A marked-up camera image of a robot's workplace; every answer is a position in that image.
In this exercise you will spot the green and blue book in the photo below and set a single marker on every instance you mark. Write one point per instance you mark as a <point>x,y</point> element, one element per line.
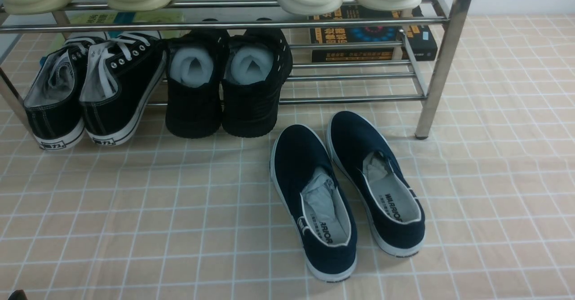
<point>122,18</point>

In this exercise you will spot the metal shoe rack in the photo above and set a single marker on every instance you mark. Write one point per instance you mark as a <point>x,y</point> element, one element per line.
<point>428,94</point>

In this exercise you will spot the black book with orange text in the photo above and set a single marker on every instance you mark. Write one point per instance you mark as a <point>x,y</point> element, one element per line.
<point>420,37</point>

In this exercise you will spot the navy slip-on shoe left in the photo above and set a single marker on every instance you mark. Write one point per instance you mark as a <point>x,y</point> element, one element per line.
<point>303,176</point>

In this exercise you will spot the black mesh shoe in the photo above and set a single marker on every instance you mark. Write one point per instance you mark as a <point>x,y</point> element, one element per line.
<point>194,71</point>
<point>259,63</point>

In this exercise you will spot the navy slip-on shoe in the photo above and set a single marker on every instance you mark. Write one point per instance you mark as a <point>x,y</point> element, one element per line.
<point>303,176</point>
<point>395,215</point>

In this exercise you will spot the black mesh shoe left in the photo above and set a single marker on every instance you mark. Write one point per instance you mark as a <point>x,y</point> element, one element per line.
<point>194,71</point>

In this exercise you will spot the navy slip-on shoe right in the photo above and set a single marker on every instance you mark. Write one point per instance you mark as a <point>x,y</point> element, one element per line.
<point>395,215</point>

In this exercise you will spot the black mesh shoe right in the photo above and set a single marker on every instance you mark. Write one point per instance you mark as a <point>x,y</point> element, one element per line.
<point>259,63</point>

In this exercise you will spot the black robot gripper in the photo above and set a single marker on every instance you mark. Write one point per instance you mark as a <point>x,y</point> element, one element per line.
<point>18,295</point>

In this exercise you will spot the black canvas sneaker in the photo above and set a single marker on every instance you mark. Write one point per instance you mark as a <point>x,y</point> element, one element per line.
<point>122,74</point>
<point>52,104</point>

